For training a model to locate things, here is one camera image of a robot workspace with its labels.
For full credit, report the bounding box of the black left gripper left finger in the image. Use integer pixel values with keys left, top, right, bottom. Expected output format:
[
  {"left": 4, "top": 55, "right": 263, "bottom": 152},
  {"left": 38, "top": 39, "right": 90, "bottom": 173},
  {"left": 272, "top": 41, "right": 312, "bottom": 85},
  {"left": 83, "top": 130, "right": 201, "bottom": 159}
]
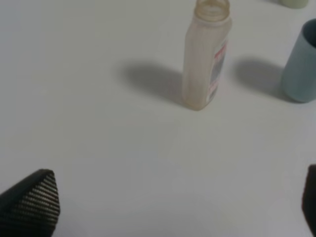
[{"left": 0, "top": 169, "right": 61, "bottom": 237}]

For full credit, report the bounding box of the teal green plastic cup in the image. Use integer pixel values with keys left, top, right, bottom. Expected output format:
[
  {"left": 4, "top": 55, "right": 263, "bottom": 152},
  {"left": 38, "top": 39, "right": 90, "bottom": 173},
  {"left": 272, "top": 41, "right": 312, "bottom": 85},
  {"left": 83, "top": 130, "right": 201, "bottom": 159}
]
[{"left": 281, "top": 19, "right": 316, "bottom": 103}]

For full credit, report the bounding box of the pale yellow plastic cup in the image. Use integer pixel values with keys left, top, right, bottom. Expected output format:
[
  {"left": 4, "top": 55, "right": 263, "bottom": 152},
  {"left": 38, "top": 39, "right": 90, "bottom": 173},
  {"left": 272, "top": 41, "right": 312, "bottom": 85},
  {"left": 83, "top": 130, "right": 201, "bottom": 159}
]
[{"left": 280, "top": 0, "right": 309, "bottom": 9}]

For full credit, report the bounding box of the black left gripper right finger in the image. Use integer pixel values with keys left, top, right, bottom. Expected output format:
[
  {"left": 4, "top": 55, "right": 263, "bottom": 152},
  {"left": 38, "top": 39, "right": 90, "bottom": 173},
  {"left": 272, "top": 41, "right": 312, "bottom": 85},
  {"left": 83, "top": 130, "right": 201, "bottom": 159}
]
[{"left": 302, "top": 164, "right": 316, "bottom": 237}]

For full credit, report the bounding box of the clear plastic drink bottle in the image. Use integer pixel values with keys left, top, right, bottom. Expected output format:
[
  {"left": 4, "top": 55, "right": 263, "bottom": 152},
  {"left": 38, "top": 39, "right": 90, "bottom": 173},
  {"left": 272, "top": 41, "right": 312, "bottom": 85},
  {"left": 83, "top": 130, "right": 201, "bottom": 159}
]
[{"left": 182, "top": 0, "right": 232, "bottom": 110}]

